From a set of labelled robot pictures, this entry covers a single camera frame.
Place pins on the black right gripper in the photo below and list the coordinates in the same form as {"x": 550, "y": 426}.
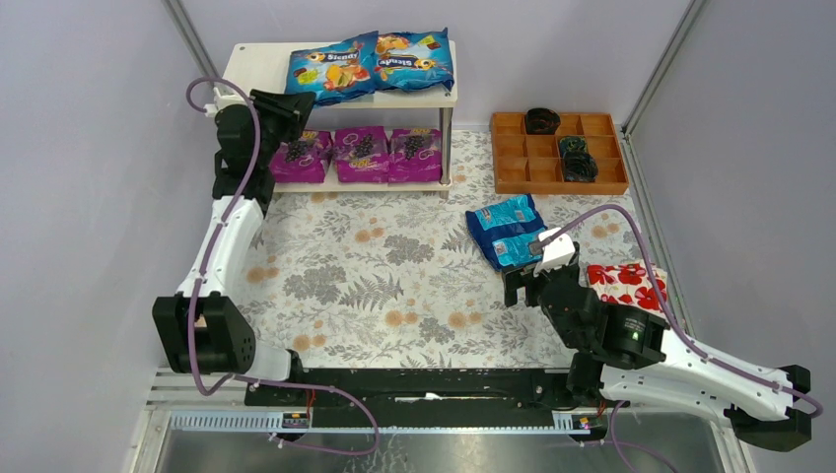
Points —
{"x": 530, "y": 287}

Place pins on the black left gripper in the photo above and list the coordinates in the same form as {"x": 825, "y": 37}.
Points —
{"x": 277, "y": 113}

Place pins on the purple candy bag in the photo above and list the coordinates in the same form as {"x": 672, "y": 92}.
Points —
{"x": 305, "y": 160}
{"x": 415, "y": 155}
{"x": 361, "y": 154}

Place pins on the purple candy bag bottom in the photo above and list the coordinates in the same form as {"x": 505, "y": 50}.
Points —
{"x": 361, "y": 154}

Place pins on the blue fruit candy bag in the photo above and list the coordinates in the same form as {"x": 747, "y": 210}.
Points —
{"x": 412, "y": 62}

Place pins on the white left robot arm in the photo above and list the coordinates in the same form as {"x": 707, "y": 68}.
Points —
{"x": 201, "y": 326}

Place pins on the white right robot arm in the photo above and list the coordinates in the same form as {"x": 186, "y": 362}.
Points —
{"x": 625, "y": 353}

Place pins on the white two-tier shelf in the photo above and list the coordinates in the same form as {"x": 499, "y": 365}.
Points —
{"x": 264, "y": 66}

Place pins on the red floral cloth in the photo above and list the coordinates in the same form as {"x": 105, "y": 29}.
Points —
{"x": 629, "y": 284}

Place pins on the wooden compartment tray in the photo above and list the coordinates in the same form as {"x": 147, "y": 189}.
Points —
{"x": 534, "y": 164}

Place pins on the black coiled belt bottom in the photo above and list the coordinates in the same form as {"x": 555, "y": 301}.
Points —
{"x": 579, "y": 167}

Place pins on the black coiled belt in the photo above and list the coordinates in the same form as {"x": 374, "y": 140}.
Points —
{"x": 579, "y": 167}
{"x": 541, "y": 121}

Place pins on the dark coiled belt middle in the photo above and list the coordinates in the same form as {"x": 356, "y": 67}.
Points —
{"x": 572, "y": 144}

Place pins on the black coiled belt top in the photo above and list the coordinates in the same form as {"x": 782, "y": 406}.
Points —
{"x": 541, "y": 121}

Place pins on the floral table mat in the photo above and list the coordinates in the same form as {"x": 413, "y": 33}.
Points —
{"x": 390, "y": 280}

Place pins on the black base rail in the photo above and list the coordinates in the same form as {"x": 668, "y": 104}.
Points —
{"x": 431, "y": 399}

